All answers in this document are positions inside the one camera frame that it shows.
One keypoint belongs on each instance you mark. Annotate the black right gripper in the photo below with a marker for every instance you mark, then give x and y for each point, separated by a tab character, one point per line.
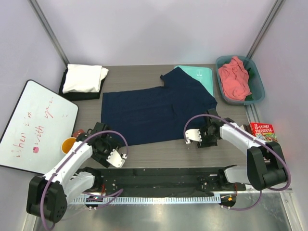
205	143

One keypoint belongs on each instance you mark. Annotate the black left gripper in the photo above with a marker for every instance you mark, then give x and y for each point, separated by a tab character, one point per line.
113	144

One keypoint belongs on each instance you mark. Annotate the navy blue t shirt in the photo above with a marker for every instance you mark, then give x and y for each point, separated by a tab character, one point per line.
156	114

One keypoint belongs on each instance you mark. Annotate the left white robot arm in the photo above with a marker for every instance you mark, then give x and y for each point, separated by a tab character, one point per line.
49	195

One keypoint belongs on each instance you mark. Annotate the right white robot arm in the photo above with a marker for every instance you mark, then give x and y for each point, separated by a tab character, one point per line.
265	168

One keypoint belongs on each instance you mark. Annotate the small red brown block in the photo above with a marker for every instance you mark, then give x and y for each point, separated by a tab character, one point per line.
77	133

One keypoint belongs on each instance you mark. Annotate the white mug orange inside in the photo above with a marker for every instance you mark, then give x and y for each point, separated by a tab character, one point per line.
67	145

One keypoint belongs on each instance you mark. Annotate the book under red book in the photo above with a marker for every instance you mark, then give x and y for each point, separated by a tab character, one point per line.
247	128

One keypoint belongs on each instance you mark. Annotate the green t shirt in bin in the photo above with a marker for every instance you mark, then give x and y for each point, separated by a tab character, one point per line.
251	74

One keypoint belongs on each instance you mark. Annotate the folded black t shirt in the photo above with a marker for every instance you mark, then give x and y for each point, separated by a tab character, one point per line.
78	96

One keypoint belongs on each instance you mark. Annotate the red storey house book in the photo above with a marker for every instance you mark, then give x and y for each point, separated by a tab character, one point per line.
263	131

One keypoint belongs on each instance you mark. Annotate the teal plastic bin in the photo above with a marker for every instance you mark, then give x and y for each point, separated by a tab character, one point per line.
259	92

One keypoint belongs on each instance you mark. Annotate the teal instruction mat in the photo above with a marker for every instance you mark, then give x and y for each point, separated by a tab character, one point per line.
203	74

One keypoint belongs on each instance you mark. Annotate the pink crumpled t shirt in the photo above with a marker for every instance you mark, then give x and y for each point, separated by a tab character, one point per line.
234	80

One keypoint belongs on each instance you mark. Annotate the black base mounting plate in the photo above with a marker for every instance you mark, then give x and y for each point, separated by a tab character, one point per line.
161	182

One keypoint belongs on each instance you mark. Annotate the white dry-erase board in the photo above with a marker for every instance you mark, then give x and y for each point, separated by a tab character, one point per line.
39	124

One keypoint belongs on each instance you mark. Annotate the folded white t shirt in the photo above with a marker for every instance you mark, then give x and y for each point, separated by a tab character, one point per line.
82	78

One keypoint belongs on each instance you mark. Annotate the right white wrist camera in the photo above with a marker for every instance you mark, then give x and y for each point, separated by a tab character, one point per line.
192	135

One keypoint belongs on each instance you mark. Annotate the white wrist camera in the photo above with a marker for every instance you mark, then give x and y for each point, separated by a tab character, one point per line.
192	135
116	159

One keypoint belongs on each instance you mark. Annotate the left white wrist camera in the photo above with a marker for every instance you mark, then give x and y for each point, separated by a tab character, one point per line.
116	159

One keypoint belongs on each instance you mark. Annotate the perforated white cable duct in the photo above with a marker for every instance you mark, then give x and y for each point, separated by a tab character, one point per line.
87	200

